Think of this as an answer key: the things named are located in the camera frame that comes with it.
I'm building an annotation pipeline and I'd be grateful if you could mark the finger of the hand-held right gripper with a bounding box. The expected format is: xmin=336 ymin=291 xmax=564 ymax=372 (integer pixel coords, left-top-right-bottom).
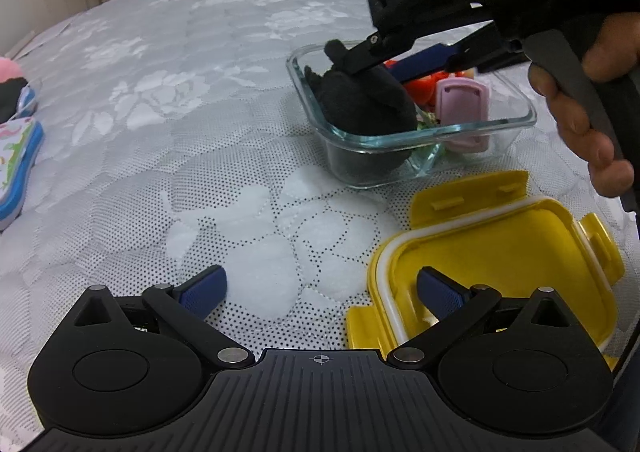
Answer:
xmin=392 ymin=24 xmax=524 ymax=80
xmin=344 ymin=34 xmax=417 ymax=78

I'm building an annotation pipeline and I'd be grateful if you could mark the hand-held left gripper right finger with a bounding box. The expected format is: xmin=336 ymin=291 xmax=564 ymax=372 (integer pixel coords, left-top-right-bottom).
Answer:
xmin=387 ymin=268 xmax=571 ymax=371

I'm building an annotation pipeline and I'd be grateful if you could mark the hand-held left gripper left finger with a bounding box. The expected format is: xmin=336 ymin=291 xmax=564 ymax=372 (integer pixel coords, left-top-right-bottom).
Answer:
xmin=74 ymin=265 xmax=254 ymax=371

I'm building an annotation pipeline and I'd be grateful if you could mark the red hooded doll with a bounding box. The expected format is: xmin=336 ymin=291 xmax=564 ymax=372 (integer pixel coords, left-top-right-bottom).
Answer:
xmin=384 ymin=59 xmax=477 ymax=108

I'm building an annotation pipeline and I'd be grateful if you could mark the black plush toy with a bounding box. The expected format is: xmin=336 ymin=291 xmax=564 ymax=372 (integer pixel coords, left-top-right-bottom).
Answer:
xmin=304 ymin=39 xmax=419 ymax=183

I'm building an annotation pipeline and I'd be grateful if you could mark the pink toy phone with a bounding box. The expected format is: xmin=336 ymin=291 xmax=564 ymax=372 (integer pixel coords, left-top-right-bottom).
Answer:
xmin=433 ymin=77 xmax=491 ymax=153

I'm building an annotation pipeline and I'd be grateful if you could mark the yellow container lid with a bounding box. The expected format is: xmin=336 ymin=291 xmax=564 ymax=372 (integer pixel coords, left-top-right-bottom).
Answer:
xmin=345 ymin=170 xmax=626 ymax=369

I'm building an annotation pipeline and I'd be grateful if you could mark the glass divided container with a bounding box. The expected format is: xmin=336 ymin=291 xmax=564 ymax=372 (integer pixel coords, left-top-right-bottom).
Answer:
xmin=286 ymin=42 xmax=539 ymax=191

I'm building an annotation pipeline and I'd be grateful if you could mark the person's right hand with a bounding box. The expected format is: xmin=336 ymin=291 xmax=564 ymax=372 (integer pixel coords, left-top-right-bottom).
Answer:
xmin=528 ymin=12 xmax=640 ymax=199

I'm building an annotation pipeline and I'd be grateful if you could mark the blue printed tin box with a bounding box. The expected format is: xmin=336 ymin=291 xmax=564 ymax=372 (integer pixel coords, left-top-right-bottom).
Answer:
xmin=0 ymin=116 xmax=45 ymax=232

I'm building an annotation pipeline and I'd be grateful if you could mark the small blue tin box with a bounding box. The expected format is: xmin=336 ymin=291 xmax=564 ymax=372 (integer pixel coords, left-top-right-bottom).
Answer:
xmin=16 ymin=84 xmax=41 ymax=119

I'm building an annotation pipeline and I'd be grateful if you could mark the black cloth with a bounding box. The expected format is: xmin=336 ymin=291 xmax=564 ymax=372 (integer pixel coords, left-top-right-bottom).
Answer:
xmin=0 ymin=76 xmax=29 ymax=123

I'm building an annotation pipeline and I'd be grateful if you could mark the pink plush toy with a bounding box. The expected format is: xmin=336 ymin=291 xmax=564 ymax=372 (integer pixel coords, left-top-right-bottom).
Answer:
xmin=0 ymin=57 xmax=27 ymax=83

